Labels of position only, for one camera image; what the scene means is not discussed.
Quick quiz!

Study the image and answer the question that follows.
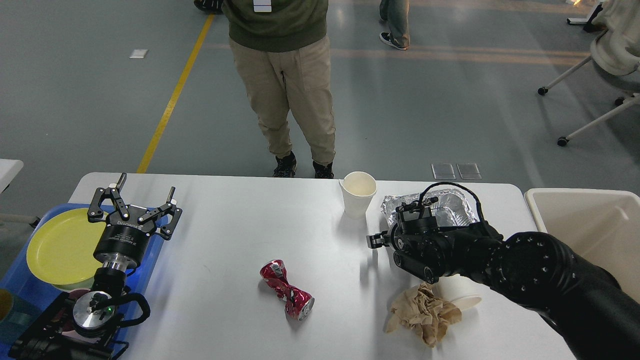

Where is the yellow plastic plate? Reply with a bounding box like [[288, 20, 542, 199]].
[[26, 208, 105, 285]]

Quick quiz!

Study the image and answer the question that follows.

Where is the lying white paper cup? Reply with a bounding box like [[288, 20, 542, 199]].
[[434, 275, 483, 312]]

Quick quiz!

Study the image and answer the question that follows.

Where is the office chair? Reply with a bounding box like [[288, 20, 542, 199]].
[[535, 54, 639, 148]]

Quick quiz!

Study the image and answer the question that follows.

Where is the white side table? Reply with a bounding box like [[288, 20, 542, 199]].
[[0, 158, 25, 193]]

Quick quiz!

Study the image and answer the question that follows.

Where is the dark teal mug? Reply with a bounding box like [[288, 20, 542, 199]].
[[0, 288, 41, 345]]

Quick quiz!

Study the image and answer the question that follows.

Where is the person in dark clothes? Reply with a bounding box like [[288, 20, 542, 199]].
[[193, 0, 224, 14]]

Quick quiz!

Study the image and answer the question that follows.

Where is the beige plastic bin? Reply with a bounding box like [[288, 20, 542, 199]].
[[525, 187, 640, 301]]

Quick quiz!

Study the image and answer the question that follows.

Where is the white paper cup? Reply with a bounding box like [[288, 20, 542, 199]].
[[434, 275, 483, 312], [338, 171, 377, 219]]

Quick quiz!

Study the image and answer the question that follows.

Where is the person in blue jeans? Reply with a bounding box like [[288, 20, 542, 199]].
[[379, 0, 410, 51]]

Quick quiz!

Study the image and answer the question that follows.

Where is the crushed red soda can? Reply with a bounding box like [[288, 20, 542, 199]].
[[259, 259, 315, 321]]

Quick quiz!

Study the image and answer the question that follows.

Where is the pale green plate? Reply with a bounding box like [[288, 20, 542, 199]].
[[52, 276, 94, 293]]

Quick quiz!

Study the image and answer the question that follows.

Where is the aluminium foil tray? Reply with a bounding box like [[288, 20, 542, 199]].
[[381, 187, 479, 228]]

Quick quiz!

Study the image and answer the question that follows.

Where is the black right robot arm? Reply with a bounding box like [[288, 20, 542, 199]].
[[367, 191, 640, 360]]

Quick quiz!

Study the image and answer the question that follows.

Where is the blue plastic tray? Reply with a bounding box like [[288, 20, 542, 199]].
[[0, 203, 168, 360]]

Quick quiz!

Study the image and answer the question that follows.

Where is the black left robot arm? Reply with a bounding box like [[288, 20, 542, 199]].
[[1, 173, 183, 360]]

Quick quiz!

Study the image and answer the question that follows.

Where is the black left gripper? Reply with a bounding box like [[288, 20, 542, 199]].
[[87, 173, 183, 273]]

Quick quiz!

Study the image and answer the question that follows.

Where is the person in green sweater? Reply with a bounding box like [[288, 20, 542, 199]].
[[222, 0, 336, 179]]

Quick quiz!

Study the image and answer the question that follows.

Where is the crumpled brown paper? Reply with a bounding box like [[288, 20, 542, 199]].
[[384, 282, 462, 348]]

